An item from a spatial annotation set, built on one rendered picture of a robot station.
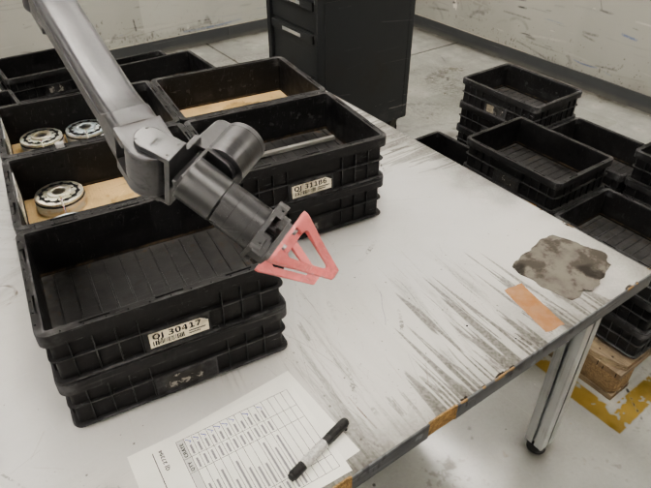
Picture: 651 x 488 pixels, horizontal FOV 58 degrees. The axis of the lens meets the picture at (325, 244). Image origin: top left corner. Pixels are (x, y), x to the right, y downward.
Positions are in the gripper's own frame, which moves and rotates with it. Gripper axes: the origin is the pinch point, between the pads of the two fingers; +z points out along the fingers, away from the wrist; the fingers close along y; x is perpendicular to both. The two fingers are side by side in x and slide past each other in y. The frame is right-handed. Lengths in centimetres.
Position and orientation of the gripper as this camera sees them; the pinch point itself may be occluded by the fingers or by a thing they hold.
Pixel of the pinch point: (320, 274)
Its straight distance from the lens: 71.3
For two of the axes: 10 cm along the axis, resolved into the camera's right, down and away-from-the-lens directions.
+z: 8.0, 5.9, 1.2
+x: -5.6, 8.0, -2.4
